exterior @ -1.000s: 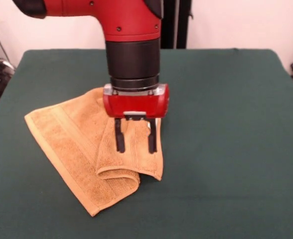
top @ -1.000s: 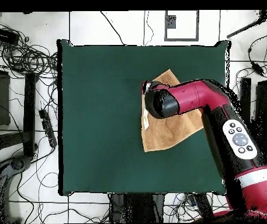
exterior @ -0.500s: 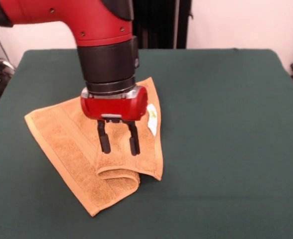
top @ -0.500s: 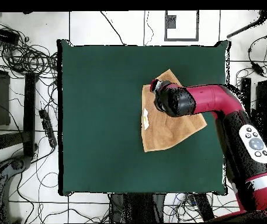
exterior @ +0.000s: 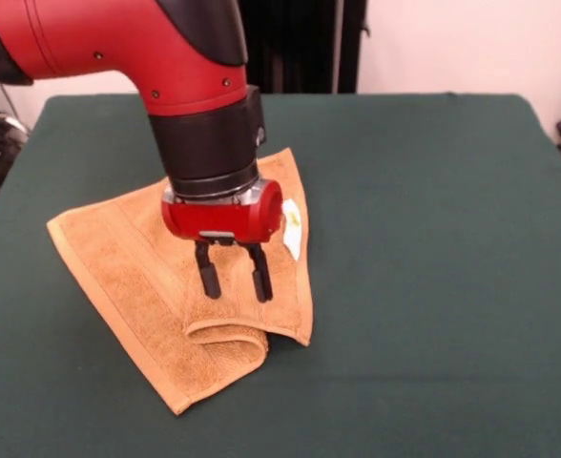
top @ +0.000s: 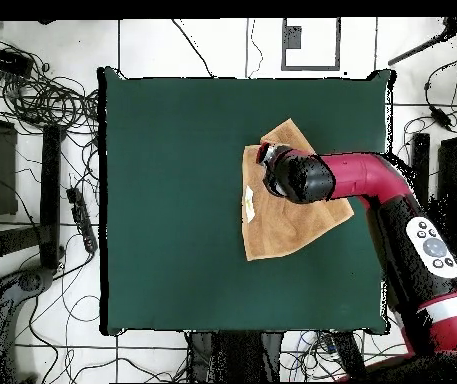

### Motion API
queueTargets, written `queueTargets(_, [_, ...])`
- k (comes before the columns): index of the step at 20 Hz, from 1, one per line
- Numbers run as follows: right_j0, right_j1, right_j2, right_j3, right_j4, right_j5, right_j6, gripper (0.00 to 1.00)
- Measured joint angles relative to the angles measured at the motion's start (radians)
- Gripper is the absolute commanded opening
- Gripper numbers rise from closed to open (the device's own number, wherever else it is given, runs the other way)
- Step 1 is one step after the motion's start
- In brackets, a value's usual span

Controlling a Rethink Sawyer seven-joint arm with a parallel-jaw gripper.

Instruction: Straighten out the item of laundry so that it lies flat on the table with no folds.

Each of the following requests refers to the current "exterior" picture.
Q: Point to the tan terry towel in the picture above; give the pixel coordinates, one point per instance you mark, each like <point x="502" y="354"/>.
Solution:
<point x="132" y="286"/>

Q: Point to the black robot pedestal stand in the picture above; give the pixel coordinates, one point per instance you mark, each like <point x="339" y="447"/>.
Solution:
<point x="304" y="47"/>

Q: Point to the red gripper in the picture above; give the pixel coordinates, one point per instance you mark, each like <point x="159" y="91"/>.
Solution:
<point x="223" y="220"/>

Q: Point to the dark green table cloth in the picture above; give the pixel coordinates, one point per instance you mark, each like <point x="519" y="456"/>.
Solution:
<point x="452" y="286"/>

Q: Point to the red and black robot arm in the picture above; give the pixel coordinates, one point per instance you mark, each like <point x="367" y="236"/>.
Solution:
<point x="166" y="71"/>

